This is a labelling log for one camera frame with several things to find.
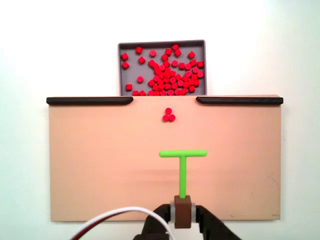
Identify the grey plastic tray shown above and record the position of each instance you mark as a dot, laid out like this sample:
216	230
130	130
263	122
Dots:
131	76

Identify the beige flat board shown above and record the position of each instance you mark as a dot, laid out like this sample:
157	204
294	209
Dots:
100	150

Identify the red cylinder granule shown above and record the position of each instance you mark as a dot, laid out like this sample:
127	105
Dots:
168	51
191	55
141	60
128	87
172	118
135	93
142	93
124	56
140	79
200	64
139	50
200	74
165	118
125	65
175	47
168	111
177	52
165	57
152	53

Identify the black edge rail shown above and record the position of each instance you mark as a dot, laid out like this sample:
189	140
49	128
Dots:
87	101
240	100

